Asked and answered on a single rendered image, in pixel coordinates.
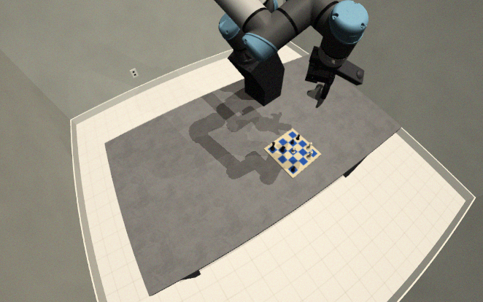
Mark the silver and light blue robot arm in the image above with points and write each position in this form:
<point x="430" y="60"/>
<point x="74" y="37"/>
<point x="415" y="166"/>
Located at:
<point x="263" y="29"/>

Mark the blue and cream chessboard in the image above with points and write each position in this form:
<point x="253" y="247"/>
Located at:
<point x="286" y="159"/>

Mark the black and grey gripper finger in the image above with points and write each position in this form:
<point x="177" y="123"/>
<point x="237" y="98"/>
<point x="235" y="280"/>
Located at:
<point x="318" y="94"/>

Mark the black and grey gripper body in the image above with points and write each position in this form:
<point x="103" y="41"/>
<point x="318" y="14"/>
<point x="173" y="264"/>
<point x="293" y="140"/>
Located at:
<point x="319" y="70"/>

